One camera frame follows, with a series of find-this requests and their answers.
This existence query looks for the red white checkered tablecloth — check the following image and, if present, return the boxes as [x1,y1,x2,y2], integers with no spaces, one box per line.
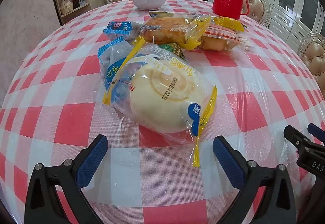
[0,0,325,224]

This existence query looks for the green snack packet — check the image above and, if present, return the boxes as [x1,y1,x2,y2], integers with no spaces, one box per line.
[166,42,187,58]

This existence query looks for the orange cake packet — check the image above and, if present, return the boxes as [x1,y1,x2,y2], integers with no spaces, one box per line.
[200,21,254,53]

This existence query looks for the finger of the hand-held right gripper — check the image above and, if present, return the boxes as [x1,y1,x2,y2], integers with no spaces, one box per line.
[307,123,325,142]
[284,125,313,149]

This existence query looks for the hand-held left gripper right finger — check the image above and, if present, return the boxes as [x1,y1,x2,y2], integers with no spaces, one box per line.
[213,136,297,224]

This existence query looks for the pale plastic bag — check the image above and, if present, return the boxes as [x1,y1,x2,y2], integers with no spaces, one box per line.
[60,0,74,15]

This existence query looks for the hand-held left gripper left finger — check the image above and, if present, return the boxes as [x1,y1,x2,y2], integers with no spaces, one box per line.
[24,134,108,224]

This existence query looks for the meat floss bread packet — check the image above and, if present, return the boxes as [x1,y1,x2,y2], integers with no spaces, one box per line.
[138,11,211,50]

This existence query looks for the small blue snack packet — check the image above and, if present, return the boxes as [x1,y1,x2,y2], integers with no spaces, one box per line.
[103,21,141,40]

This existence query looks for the round bun packet yellow seams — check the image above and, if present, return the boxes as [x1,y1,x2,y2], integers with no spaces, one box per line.
[102,37,218,167]

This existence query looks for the large blue-edged snack packet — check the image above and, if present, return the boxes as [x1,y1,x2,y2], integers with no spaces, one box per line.
[98,37,135,85]

